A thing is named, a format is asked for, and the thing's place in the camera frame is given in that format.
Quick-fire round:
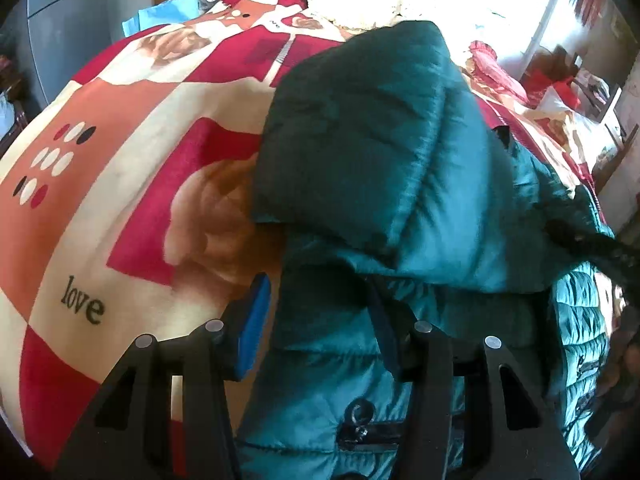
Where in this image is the teal quilted down jacket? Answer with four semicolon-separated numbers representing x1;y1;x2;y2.
236;21;610;479

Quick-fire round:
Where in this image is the red orange patterned blanket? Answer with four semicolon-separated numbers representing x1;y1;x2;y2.
1;0;593;479

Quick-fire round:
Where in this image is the white pillow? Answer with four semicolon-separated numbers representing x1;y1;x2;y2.
528;87;616;172

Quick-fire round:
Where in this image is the red gift bag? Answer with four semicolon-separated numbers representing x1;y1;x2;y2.
521;70;580;110

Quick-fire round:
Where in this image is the pink ruffled heart cushion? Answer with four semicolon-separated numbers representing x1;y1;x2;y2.
468;41;528;104

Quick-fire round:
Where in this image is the grey refrigerator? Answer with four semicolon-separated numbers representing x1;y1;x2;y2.
1;0;111;115

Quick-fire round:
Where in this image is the light blue paper bag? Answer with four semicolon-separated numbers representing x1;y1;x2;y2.
122;0;201;37

